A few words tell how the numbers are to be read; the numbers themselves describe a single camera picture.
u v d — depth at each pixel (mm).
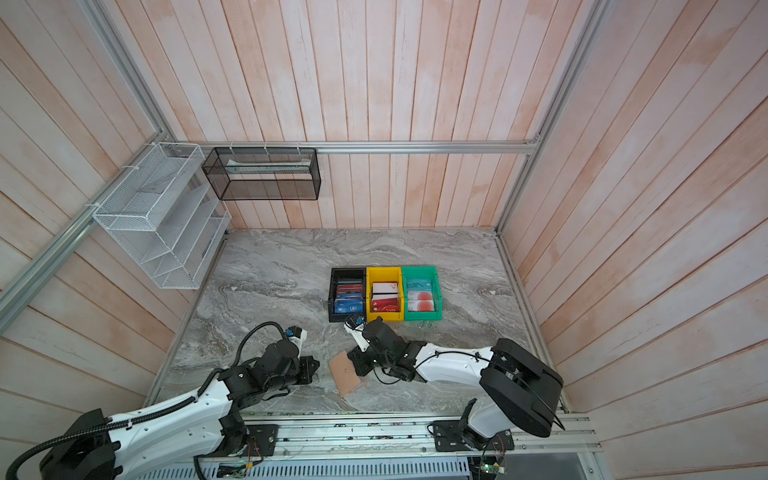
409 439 751
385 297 988
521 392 433
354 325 748
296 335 754
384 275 1010
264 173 1039
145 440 454
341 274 1038
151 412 473
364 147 953
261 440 733
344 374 816
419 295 999
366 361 743
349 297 984
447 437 731
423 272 1010
